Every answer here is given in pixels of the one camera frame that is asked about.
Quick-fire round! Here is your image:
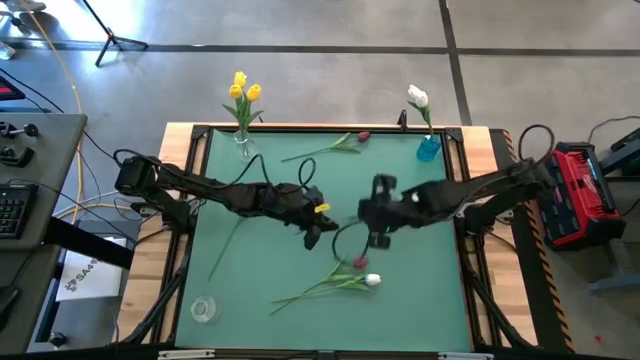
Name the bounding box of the black keyboard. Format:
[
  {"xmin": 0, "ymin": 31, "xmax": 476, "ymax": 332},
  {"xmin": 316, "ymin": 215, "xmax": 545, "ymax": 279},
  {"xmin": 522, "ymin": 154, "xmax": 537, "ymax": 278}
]
[{"xmin": 0, "ymin": 183, "xmax": 40, "ymax": 240}]

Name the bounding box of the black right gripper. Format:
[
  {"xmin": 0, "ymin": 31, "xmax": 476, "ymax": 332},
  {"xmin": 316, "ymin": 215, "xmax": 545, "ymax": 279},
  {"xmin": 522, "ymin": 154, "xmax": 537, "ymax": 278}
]
[{"xmin": 357, "ymin": 174, "xmax": 426, "ymax": 250}]

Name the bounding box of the black desk clamp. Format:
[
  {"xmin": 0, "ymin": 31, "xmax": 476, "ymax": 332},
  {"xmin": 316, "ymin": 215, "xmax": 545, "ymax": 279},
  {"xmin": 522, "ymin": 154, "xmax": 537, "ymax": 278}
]
[{"xmin": 0, "ymin": 146, "xmax": 35, "ymax": 169}]

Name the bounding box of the grey desk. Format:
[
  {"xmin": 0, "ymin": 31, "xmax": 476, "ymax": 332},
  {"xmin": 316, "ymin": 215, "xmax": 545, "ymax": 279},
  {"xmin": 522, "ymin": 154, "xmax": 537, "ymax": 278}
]
[{"xmin": 0, "ymin": 113, "xmax": 89, "ymax": 355}]

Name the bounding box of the dark screen with red glow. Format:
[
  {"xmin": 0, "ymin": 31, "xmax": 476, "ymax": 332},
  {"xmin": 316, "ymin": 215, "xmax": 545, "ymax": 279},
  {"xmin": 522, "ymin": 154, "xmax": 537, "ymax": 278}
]
[{"xmin": 0, "ymin": 74, "xmax": 26, "ymax": 103}]

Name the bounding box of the white printed paper sign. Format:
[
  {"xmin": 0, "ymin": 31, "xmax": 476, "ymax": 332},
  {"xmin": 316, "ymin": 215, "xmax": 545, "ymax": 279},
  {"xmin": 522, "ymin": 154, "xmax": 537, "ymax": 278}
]
[{"xmin": 54, "ymin": 237, "xmax": 130, "ymax": 303}]

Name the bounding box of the black metal table frame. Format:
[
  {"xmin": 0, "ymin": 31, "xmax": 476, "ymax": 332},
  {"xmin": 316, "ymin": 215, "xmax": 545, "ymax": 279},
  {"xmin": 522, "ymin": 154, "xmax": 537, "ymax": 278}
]
[{"xmin": 107, "ymin": 122, "xmax": 539, "ymax": 360}]

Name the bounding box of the tall clear glass vase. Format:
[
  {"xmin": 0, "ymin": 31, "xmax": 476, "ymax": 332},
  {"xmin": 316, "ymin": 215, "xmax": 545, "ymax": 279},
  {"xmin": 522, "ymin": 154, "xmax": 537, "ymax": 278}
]
[{"xmin": 233, "ymin": 130, "xmax": 260, "ymax": 163}]

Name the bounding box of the white label plate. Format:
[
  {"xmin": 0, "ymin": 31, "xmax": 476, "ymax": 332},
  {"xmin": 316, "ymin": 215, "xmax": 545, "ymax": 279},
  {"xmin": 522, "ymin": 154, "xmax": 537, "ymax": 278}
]
[
  {"xmin": 438, "ymin": 351, "xmax": 495, "ymax": 360},
  {"xmin": 158, "ymin": 348, "xmax": 216, "ymax": 360}
]

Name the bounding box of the red artificial tulip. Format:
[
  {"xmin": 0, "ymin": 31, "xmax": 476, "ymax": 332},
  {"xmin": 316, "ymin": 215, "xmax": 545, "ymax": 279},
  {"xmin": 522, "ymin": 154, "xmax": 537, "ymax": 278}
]
[
  {"xmin": 207, "ymin": 215, "xmax": 247, "ymax": 282},
  {"xmin": 281, "ymin": 130, "xmax": 372, "ymax": 164},
  {"xmin": 269, "ymin": 252, "xmax": 370, "ymax": 305}
]

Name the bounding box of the black knobbed lever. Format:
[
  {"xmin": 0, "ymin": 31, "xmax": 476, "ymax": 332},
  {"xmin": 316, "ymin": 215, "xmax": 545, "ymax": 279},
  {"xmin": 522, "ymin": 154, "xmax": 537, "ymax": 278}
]
[{"xmin": 0, "ymin": 122, "xmax": 40, "ymax": 141}]

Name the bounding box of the blue glass vase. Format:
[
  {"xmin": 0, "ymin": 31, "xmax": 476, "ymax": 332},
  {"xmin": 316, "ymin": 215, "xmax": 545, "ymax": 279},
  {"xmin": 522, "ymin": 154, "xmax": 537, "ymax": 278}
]
[{"xmin": 415, "ymin": 133, "xmax": 442, "ymax": 163}]

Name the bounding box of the black yellow hazard strip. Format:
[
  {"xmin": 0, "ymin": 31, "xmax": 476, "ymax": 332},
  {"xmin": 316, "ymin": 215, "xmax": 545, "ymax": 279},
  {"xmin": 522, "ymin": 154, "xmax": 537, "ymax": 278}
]
[{"xmin": 489, "ymin": 128, "xmax": 576, "ymax": 354}]

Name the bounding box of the red and black tool case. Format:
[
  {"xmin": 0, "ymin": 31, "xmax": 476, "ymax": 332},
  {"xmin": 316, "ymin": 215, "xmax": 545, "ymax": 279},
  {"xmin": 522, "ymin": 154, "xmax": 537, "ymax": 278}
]
[{"xmin": 537, "ymin": 141, "xmax": 626, "ymax": 251}]

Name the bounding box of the black floor cable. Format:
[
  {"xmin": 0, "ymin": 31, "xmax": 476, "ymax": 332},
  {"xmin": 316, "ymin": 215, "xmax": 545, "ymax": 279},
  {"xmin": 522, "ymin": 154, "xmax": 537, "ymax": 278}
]
[{"xmin": 82, "ymin": 130, "xmax": 121, "ymax": 166}]

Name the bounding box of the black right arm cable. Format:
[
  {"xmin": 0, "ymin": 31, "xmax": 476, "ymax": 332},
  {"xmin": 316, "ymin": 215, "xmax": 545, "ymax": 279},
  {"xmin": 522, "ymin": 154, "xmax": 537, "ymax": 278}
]
[{"xmin": 517, "ymin": 123, "xmax": 557, "ymax": 166}]

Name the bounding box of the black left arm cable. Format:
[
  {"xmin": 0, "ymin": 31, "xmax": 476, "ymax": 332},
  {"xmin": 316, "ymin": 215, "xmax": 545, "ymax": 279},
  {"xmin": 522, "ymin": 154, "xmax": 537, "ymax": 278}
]
[{"xmin": 219, "ymin": 152, "xmax": 319, "ymax": 194}]

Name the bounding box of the black tripod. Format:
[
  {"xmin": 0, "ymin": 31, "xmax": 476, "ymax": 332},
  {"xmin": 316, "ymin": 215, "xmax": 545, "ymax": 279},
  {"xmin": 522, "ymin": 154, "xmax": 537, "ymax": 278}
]
[{"xmin": 79, "ymin": 0, "xmax": 150, "ymax": 69}]

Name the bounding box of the wooden table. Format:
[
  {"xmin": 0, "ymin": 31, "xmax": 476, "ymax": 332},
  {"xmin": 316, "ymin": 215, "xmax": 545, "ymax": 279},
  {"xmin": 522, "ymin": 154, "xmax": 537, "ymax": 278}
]
[{"xmin": 115, "ymin": 122, "xmax": 539, "ymax": 349}]

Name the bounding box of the grey floor cable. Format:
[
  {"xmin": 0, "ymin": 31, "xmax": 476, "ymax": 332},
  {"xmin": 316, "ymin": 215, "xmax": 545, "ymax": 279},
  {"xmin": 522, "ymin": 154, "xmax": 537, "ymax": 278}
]
[{"xmin": 585, "ymin": 114, "xmax": 640, "ymax": 145}]

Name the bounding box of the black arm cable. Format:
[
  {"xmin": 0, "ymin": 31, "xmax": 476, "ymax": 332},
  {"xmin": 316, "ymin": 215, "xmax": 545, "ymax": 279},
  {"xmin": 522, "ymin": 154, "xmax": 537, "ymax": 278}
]
[
  {"xmin": 219, "ymin": 152, "xmax": 319, "ymax": 194},
  {"xmin": 517, "ymin": 123, "xmax": 557, "ymax": 166}
]

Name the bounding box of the dark equipment box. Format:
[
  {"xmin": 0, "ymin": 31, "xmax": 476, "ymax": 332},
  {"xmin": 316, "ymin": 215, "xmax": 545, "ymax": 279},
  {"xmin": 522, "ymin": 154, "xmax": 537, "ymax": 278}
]
[{"xmin": 598, "ymin": 127, "xmax": 640, "ymax": 177}]

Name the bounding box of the green table mat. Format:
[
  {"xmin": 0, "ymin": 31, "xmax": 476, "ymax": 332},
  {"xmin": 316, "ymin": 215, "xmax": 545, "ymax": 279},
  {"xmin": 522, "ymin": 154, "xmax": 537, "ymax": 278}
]
[{"xmin": 174, "ymin": 130, "xmax": 472, "ymax": 353}]

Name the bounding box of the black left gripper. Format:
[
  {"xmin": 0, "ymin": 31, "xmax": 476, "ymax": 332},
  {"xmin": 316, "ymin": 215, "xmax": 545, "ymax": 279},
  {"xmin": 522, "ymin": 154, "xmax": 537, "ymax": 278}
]
[{"xmin": 272, "ymin": 185, "xmax": 341, "ymax": 251}]

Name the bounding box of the round clear glass vase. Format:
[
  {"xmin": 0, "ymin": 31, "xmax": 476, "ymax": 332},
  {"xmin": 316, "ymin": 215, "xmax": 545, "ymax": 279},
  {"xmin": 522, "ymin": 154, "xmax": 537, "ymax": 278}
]
[{"xmin": 189, "ymin": 295, "xmax": 222, "ymax": 324}]

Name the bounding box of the black desk bar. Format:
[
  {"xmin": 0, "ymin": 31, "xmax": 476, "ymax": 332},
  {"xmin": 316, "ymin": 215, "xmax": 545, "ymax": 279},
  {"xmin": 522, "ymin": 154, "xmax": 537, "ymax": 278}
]
[{"xmin": 43, "ymin": 217, "xmax": 135, "ymax": 271}]

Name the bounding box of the yellow cable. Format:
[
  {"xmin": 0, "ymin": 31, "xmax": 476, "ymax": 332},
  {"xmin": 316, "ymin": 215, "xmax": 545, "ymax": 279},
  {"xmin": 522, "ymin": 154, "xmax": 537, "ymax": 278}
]
[{"xmin": 17, "ymin": 0, "xmax": 136, "ymax": 226}]

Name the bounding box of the white floor cable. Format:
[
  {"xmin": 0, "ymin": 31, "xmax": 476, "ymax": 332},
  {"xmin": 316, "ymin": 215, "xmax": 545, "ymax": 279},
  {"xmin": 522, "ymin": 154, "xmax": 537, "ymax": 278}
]
[{"xmin": 52, "ymin": 185, "xmax": 151, "ymax": 220}]

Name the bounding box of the blue-grey stand base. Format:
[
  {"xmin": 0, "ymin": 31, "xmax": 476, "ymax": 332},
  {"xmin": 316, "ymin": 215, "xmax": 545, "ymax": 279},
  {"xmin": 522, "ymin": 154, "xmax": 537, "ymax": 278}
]
[{"xmin": 587, "ymin": 238, "xmax": 640, "ymax": 296}]

